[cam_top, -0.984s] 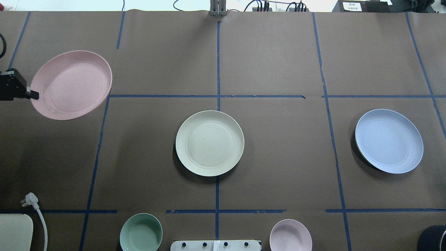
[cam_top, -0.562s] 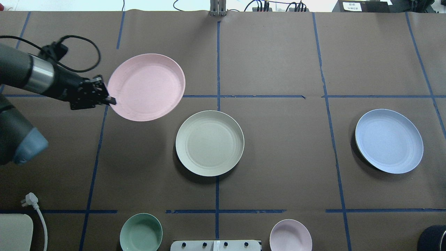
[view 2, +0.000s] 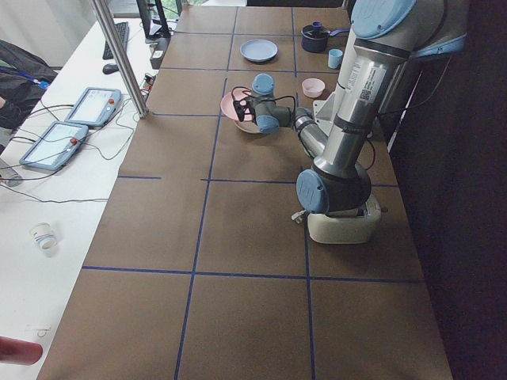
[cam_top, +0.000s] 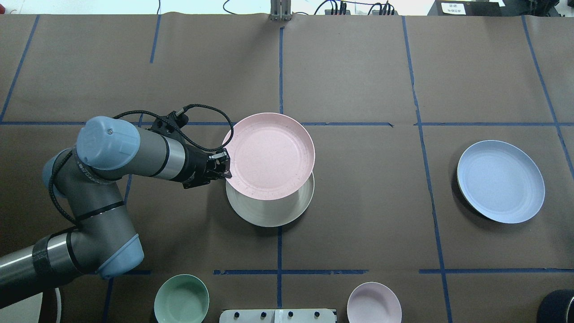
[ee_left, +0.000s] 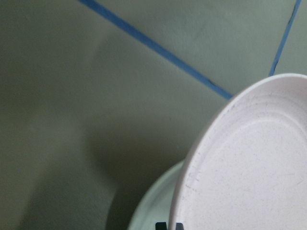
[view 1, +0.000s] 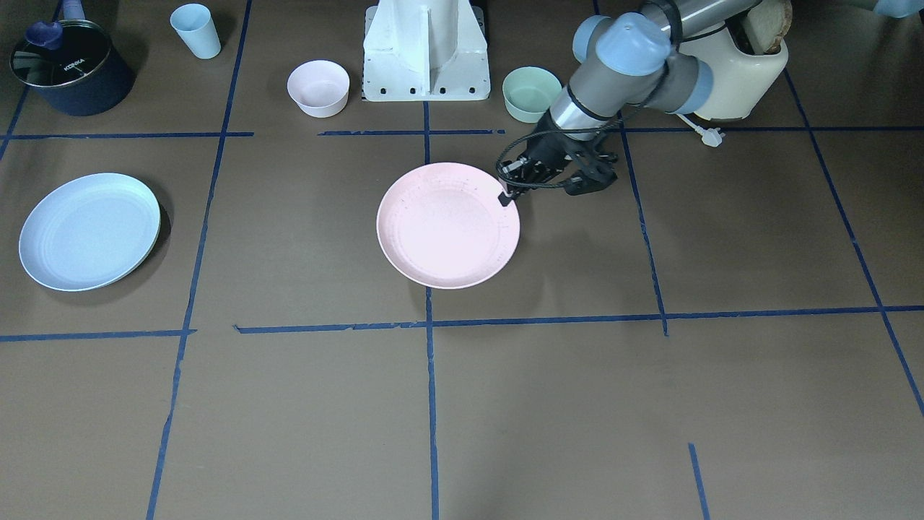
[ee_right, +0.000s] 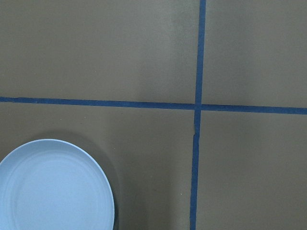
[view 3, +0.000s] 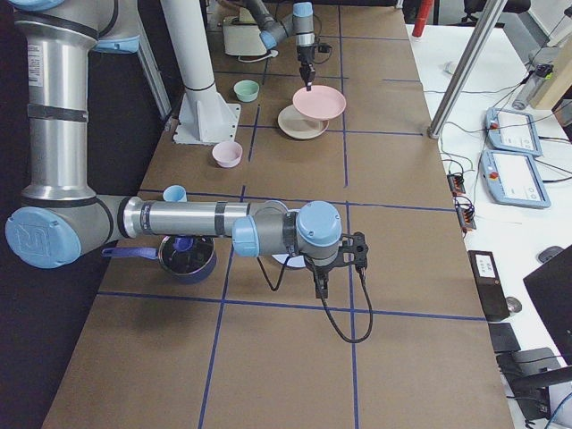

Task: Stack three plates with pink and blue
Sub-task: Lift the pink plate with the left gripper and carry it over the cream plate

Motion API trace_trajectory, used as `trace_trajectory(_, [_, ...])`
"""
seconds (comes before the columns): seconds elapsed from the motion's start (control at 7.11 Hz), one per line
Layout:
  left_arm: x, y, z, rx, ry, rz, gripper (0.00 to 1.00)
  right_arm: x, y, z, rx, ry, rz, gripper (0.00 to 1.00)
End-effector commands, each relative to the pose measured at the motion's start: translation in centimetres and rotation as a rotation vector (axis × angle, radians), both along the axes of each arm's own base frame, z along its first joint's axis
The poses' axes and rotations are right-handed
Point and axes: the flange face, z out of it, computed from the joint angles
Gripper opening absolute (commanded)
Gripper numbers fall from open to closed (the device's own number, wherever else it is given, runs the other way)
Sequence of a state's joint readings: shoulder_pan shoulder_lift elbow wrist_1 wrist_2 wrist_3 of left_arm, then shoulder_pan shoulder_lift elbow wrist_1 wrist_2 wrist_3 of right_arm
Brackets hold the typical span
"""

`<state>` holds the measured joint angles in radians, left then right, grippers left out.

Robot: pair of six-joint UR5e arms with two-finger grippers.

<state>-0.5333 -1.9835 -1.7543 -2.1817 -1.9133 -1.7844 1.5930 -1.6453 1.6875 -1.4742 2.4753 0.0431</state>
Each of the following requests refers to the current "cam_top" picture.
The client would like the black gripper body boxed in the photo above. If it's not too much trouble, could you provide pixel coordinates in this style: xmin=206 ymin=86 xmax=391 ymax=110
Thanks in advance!
xmin=182 ymin=150 xmax=217 ymax=189

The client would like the pink plate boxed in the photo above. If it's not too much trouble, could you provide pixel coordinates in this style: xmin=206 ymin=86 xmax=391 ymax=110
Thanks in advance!
xmin=223 ymin=113 xmax=316 ymax=201

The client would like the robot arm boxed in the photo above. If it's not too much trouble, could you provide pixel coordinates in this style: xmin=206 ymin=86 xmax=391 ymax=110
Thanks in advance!
xmin=1 ymin=113 xmax=234 ymax=307

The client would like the cream plate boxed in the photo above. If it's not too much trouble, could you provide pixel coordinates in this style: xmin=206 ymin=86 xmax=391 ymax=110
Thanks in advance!
xmin=226 ymin=174 xmax=314 ymax=227

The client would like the green bowl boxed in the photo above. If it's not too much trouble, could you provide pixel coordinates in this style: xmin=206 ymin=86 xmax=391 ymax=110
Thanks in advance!
xmin=153 ymin=274 xmax=210 ymax=323

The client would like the pink bowl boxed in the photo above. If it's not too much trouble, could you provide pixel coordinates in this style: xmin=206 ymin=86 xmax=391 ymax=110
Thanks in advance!
xmin=347 ymin=282 xmax=402 ymax=323

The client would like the cream toaster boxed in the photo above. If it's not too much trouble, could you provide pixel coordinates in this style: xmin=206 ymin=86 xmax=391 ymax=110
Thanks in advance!
xmin=0 ymin=288 xmax=62 ymax=323

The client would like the black box with label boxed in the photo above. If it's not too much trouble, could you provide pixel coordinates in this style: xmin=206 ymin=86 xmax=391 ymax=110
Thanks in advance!
xmin=427 ymin=0 xmax=503 ymax=17

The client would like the blue plate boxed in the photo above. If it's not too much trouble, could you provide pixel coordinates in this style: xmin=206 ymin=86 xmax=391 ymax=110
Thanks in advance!
xmin=457 ymin=140 xmax=546 ymax=223

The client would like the dark blue pot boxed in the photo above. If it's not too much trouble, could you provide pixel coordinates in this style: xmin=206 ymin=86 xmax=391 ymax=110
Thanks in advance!
xmin=536 ymin=289 xmax=574 ymax=323

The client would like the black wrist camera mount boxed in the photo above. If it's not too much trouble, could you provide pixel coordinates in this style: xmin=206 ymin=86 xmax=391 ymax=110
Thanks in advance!
xmin=148 ymin=112 xmax=189 ymax=143

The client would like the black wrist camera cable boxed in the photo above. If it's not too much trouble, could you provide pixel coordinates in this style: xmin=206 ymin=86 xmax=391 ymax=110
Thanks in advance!
xmin=47 ymin=104 xmax=235 ymax=227

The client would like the aluminium frame post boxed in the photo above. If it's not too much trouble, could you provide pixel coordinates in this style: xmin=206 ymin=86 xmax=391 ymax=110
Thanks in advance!
xmin=269 ymin=0 xmax=292 ymax=21

